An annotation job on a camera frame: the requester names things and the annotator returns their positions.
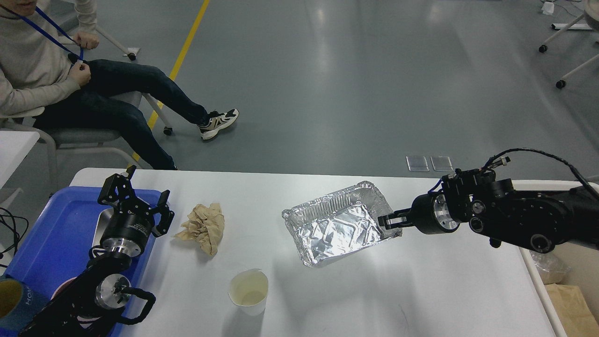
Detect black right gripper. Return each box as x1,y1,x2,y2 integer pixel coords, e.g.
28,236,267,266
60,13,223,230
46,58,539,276
378,192,460,234

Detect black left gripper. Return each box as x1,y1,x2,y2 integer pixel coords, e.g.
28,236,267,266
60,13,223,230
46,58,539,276
97,165,174,258

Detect brown paper napkin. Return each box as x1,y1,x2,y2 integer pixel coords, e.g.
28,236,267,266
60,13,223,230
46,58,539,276
175,203,225,256

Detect aluminium foil tray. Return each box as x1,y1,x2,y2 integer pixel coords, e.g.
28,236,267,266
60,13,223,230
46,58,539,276
282,181,402,267

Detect white paper cup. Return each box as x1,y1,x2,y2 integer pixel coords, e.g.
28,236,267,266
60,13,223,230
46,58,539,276
227,269,269,316

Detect rectangular metal tin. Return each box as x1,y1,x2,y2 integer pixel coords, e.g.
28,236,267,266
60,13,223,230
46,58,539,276
92,208,114,247

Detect pink HOME mug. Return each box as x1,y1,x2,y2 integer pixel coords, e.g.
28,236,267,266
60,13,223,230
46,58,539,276
51,277,99,324

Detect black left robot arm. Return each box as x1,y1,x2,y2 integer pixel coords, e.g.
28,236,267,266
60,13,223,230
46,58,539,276
18,166,174,337

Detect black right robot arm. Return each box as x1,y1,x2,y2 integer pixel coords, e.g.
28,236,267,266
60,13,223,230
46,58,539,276
377,149,599,254

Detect person's hand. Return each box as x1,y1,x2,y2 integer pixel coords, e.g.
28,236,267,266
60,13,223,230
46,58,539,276
68,62,91,88

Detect person's other hand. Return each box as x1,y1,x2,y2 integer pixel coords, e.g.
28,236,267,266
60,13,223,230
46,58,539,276
72,30,99,51

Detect clear floor marker right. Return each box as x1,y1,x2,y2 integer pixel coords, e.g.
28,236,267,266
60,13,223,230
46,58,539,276
430,155,454,171

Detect grey office chair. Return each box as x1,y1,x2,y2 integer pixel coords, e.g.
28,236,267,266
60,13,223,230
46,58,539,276
0,0,174,188

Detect blue plastic tray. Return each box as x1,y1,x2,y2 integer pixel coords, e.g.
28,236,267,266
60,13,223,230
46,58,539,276
1,186,161,301

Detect white sneaker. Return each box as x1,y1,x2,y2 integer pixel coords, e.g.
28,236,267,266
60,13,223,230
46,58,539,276
197,109,240,141

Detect white side table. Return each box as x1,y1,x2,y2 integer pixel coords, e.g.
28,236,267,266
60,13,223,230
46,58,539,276
0,130,39,187

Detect dark teal HOME mug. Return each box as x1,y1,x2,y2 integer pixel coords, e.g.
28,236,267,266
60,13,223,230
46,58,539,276
0,278,49,331

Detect seated person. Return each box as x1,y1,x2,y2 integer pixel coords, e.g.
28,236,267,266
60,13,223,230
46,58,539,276
0,0,211,170

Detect beige plastic bin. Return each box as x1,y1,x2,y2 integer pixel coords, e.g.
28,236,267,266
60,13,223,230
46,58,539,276
513,180,598,337

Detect brown paper bag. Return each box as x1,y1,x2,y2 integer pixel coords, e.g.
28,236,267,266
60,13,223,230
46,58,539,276
545,284,599,337

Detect white chair base right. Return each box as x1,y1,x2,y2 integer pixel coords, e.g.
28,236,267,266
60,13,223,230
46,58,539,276
538,0,599,89

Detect black cables at left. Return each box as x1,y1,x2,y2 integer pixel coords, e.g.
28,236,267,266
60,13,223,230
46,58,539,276
0,206,29,263

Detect blue lanyard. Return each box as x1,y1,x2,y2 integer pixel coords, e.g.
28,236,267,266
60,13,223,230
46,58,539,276
0,5,85,64

